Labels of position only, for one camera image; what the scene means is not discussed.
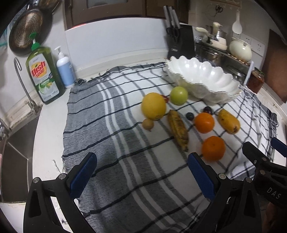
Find orange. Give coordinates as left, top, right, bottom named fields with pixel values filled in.
left=194, top=113, right=215, bottom=134
left=201, top=136, right=226, bottom=162

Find hanging brass ladle pot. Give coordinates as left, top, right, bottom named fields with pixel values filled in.
left=33, top=0, right=61, bottom=12

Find black knife block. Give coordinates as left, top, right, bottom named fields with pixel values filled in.
left=163, top=5, right=196, bottom=59

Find small red fruit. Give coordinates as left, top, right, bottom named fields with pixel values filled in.
left=162, top=95, right=169, bottom=103

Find yellow mango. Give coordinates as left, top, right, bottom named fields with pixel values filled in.
left=218, top=109, right=241, bottom=134

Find green apple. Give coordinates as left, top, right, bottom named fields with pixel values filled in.
left=170, top=86, right=188, bottom=105

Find blue pump lotion bottle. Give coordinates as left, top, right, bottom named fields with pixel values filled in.
left=55, top=46, right=76, bottom=89

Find white wall power outlets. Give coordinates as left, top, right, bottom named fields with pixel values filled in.
left=233, top=33, right=265, bottom=57

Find yellow lemon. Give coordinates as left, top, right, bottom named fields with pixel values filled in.
left=141, top=92, right=166, bottom=120

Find metal kitchen shelf rack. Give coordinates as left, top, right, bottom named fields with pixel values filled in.
left=195, top=42, right=254, bottom=86

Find green dish soap bottle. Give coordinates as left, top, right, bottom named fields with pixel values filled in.
left=26, top=32, right=65, bottom=105

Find black kitchen scissors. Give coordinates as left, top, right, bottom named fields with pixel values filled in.
left=166, top=27, right=180, bottom=43

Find dark blue plum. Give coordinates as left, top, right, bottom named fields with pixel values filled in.
left=185, top=112, right=194, bottom=121

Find hanging round strainer pan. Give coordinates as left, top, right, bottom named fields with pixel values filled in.
left=9, top=9, right=43, bottom=54

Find steel sink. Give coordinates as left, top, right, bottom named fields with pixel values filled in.
left=1, top=112, right=40, bottom=203

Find steel faucet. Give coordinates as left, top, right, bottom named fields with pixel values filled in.
left=14, top=57, right=41, bottom=114

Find small brown kiwi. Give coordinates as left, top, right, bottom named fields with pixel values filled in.
left=142, top=118, right=154, bottom=131

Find white rice spoon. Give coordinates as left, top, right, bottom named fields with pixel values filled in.
left=232, top=9, right=242, bottom=34

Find steel lid under shelf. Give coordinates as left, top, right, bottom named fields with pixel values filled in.
left=226, top=66, right=246, bottom=84

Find hanging black scissors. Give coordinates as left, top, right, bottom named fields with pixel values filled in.
left=214, top=5, right=223, bottom=16

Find glass jar red sauce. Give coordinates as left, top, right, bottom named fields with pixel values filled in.
left=247, top=67, right=265, bottom=94

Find cream saucepan with handle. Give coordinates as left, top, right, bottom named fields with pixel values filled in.
left=195, top=22, right=228, bottom=51

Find spotted banana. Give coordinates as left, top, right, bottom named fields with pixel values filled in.
left=167, top=110, right=189, bottom=152

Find grey checked kitchen cloth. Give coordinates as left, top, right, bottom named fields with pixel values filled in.
left=62, top=63, right=278, bottom=232

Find cream ceramic pot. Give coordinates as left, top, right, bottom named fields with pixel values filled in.
left=229, top=37, right=252, bottom=63

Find steel pot under shelf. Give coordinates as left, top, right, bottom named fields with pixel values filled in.
left=196, top=45, right=225, bottom=66

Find brown cutting board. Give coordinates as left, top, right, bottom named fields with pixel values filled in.
left=262, top=29, right=286, bottom=103

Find white scalloped fruit bowl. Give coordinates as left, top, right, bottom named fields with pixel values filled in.
left=165, top=56, right=242, bottom=103

